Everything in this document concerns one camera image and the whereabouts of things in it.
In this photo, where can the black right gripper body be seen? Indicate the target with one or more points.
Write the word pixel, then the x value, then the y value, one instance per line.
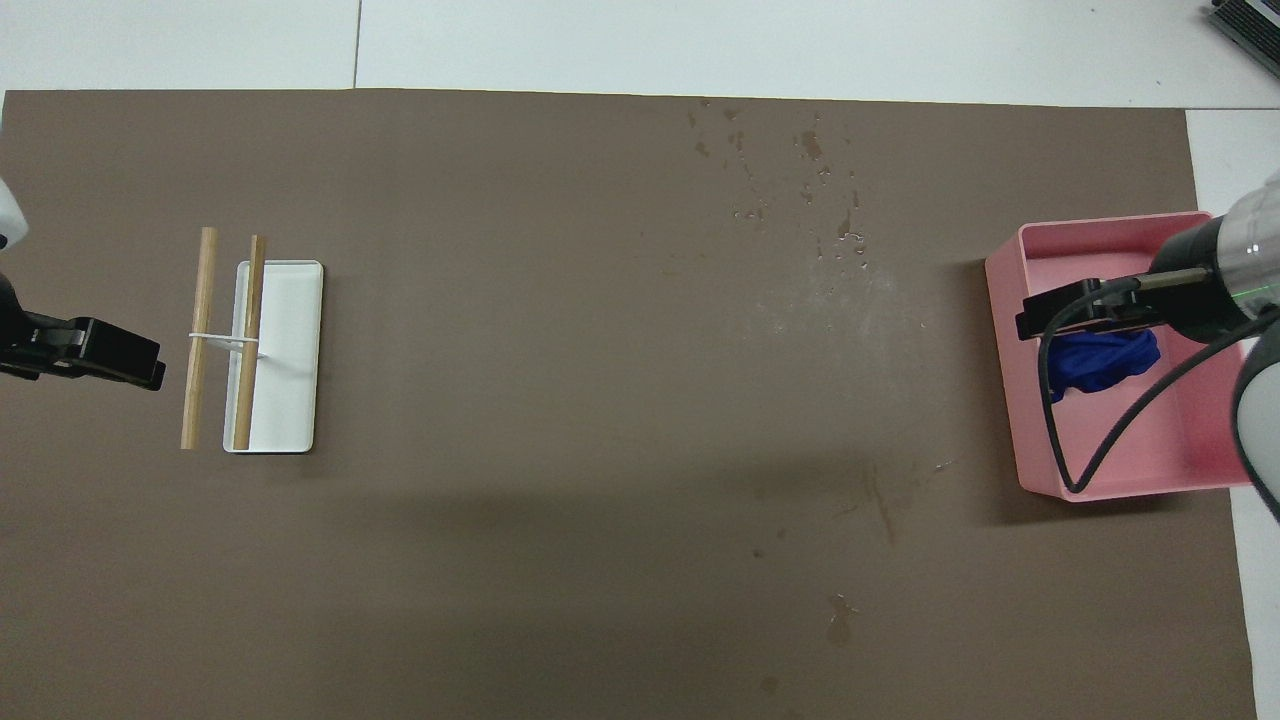
pixel 1205 300

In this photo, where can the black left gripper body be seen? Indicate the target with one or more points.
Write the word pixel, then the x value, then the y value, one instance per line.
pixel 10 330

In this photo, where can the blue cloth towel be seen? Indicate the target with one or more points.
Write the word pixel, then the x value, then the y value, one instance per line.
pixel 1100 360

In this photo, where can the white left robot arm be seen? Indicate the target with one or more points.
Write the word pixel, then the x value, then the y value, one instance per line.
pixel 8 215

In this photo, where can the spilled water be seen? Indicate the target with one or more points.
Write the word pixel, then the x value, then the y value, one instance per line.
pixel 810 145

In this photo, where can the long wooden rack rod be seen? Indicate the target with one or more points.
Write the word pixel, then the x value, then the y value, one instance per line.
pixel 195 380

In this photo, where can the short wooden rack rod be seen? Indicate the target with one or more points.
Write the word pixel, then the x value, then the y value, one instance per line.
pixel 243 400

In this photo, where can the pink plastic bin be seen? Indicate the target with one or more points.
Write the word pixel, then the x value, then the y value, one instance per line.
pixel 1150 440

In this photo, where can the grey ribbed device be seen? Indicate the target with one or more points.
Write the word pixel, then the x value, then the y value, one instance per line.
pixel 1255 18

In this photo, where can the brown table mat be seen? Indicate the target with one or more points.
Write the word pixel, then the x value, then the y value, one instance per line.
pixel 550 350

